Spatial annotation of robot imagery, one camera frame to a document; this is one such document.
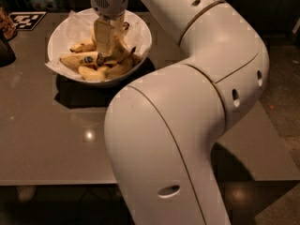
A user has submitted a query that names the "right front banana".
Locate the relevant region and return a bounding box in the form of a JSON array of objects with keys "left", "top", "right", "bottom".
[{"left": 107, "top": 48, "right": 136, "bottom": 80}]

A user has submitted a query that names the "white bowl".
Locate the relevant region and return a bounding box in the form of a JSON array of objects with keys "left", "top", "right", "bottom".
[{"left": 47, "top": 7, "right": 153, "bottom": 89}]

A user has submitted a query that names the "patterned jar at left edge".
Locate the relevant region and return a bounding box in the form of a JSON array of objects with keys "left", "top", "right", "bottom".
[{"left": 0, "top": 7, "right": 17, "bottom": 40}]

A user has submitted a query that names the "dark object at left edge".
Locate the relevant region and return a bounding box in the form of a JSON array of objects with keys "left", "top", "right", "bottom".
[{"left": 0, "top": 30, "right": 16, "bottom": 67}]

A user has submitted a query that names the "back left banana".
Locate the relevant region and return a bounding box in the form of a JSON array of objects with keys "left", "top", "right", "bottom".
[{"left": 70, "top": 38, "right": 96, "bottom": 53}]

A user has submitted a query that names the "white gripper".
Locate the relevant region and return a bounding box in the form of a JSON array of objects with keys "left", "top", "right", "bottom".
[{"left": 90, "top": 0, "right": 128, "bottom": 56}]

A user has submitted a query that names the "black white fiducial marker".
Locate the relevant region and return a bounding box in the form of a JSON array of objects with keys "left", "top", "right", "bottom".
[{"left": 9, "top": 11, "right": 47, "bottom": 31}]

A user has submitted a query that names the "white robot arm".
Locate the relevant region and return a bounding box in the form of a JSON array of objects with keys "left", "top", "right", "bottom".
[{"left": 91, "top": 0, "right": 269, "bottom": 225}]

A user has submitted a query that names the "front bottom banana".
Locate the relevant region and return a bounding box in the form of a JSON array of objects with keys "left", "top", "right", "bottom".
[{"left": 78, "top": 66, "right": 109, "bottom": 82}]

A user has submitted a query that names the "back banana with dark tip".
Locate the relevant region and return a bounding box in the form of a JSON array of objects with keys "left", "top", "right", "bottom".
[{"left": 121, "top": 22, "right": 130, "bottom": 37}]

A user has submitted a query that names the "banana with blue sticker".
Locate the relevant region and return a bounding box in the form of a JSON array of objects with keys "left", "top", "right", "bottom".
[
  {"left": 90, "top": 28, "right": 129, "bottom": 63},
  {"left": 59, "top": 52, "right": 105, "bottom": 68}
]

